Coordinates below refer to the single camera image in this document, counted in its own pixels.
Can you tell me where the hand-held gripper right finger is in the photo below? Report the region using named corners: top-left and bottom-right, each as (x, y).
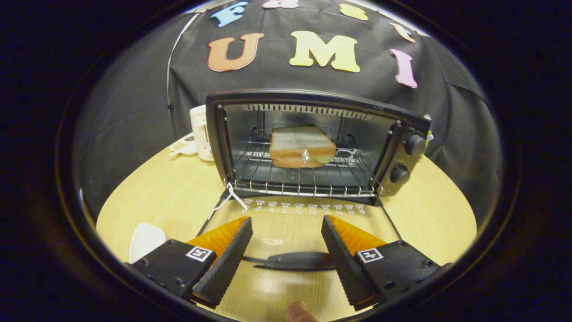
top-left (321, 215), bottom-right (452, 312)

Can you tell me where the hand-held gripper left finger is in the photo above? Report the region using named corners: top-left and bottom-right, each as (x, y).
top-left (124, 216), bottom-right (253, 309)

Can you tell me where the black toaster oven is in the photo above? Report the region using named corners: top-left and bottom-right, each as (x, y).
top-left (197, 89), bottom-right (432, 272)

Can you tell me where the toast sandwich with lettuce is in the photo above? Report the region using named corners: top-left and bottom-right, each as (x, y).
top-left (269, 125), bottom-right (337, 169)

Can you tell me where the white pop-up toaster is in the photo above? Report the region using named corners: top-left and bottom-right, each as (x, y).
top-left (189, 105), bottom-right (215, 162)

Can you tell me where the white plate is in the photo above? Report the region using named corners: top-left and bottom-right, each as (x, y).
top-left (129, 223), bottom-right (166, 264)

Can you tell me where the small white snack dish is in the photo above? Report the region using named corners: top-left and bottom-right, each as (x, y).
top-left (169, 134), bottom-right (198, 157)

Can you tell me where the white cable tie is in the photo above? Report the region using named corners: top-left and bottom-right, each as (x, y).
top-left (207, 182), bottom-right (249, 220)

